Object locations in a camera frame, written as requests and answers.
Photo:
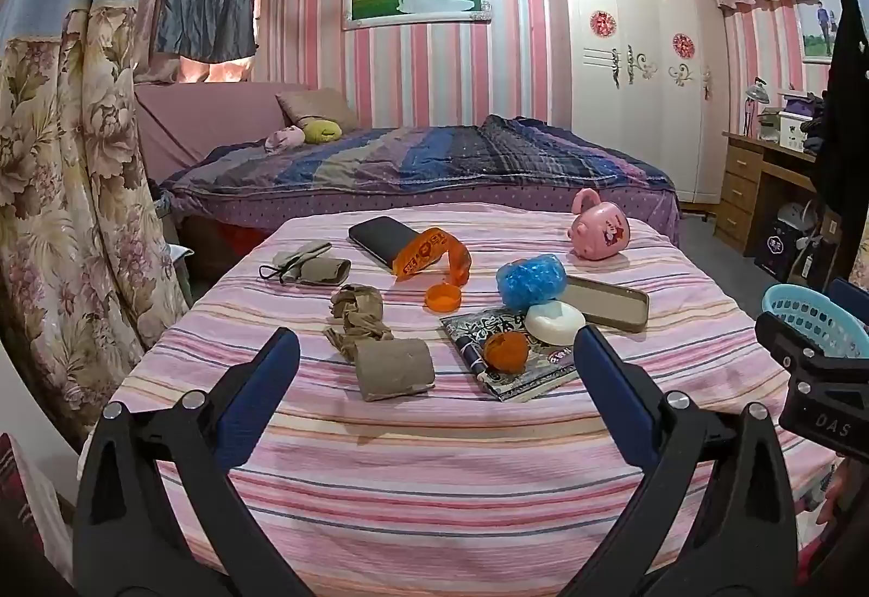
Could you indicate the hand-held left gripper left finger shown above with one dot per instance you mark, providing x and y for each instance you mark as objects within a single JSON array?
[{"x": 261, "y": 386}]

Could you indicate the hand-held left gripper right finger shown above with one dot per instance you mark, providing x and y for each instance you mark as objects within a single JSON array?
[{"x": 611, "y": 393}]

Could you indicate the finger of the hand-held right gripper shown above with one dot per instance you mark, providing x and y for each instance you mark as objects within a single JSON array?
[
  {"x": 848, "y": 301},
  {"x": 787, "y": 335}
]

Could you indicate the light blue plastic basket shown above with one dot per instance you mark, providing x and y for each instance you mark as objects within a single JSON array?
[{"x": 801, "y": 306}]

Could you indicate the orange fruit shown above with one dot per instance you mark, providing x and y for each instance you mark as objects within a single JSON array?
[{"x": 506, "y": 352}]

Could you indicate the brown stockings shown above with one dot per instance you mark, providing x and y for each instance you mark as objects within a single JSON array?
[{"x": 356, "y": 318}]

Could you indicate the olive pouch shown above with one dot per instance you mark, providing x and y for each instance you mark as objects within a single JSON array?
[{"x": 292, "y": 257}]

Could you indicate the black and silver snack packet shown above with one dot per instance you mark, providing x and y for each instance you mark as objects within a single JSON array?
[{"x": 475, "y": 329}]

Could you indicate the orange plastic lid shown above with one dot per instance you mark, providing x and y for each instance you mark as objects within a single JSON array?
[{"x": 445, "y": 298}]

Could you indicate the black box with white print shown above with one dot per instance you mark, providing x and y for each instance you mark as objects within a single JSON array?
[{"x": 777, "y": 247}]

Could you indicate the white fan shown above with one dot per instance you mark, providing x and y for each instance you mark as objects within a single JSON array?
[{"x": 794, "y": 220}]

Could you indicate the wooden desk with drawers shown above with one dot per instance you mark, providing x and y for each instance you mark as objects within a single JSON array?
[{"x": 743, "y": 183}]

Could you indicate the pink mug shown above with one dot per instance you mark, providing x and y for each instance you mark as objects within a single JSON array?
[{"x": 597, "y": 230}]

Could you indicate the black coat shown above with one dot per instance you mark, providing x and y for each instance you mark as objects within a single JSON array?
[{"x": 845, "y": 115}]

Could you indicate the black phone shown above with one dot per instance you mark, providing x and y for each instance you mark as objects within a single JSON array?
[{"x": 380, "y": 237}]

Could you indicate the purple item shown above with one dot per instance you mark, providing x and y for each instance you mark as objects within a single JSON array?
[{"x": 801, "y": 102}]

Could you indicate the desk lamp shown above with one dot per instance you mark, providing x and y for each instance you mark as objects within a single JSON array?
[{"x": 755, "y": 98}]

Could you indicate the pink plush toy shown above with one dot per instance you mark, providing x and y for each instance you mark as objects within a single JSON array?
[{"x": 284, "y": 139}]

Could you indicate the yellow plush toy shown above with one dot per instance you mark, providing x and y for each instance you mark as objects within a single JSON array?
[{"x": 322, "y": 132}]

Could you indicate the white wardrobe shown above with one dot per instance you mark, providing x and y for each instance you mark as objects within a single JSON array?
[{"x": 631, "y": 115}]

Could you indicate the floral curtain with blue top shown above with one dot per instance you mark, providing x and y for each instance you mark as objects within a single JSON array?
[{"x": 68, "y": 196}]

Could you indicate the tan pillow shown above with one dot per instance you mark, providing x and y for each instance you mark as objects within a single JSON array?
[{"x": 319, "y": 105}]

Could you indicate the plaid quilt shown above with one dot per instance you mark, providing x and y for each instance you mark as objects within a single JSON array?
[{"x": 441, "y": 152}]

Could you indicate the red paper decoration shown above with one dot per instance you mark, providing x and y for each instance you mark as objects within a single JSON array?
[
  {"x": 684, "y": 45},
  {"x": 601, "y": 24}
]

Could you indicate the small wall photo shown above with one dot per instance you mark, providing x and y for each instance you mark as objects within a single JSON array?
[{"x": 818, "y": 23}]

